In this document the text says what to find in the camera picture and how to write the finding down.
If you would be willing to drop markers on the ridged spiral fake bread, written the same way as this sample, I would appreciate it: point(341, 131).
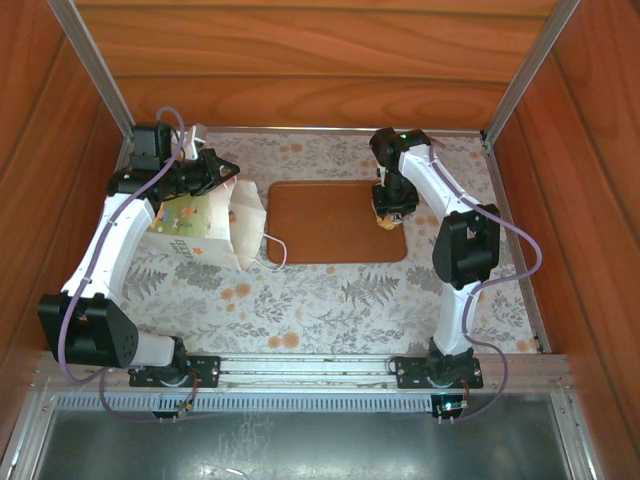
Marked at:
point(386, 226)

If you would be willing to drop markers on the brown rectangular tray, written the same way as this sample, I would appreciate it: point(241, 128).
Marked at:
point(325, 225)

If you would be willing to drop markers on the white printed paper bag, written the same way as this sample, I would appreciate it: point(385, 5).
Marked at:
point(200, 235)

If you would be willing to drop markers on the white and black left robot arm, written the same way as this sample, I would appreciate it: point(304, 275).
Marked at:
point(115, 240)

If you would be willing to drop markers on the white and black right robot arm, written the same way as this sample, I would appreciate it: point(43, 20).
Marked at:
point(422, 182)

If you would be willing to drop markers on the floral patterned table mat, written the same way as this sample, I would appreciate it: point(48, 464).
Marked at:
point(320, 310)

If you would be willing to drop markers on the circuit board with green light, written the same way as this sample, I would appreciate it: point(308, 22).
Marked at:
point(450, 407)

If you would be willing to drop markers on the reflective steel sheet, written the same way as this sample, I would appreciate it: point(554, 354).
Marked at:
point(300, 450)

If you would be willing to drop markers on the thin aluminium cross rail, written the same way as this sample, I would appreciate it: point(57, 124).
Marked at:
point(310, 130)

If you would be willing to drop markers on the aluminium frame post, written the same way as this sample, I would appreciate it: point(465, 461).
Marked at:
point(85, 50)
point(530, 70)

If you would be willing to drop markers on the wide aluminium base rail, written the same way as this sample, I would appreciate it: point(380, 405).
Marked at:
point(310, 372)

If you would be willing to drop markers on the aluminium lower frame rail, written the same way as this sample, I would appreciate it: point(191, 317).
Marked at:
point(575, 440)
point(27, 440)

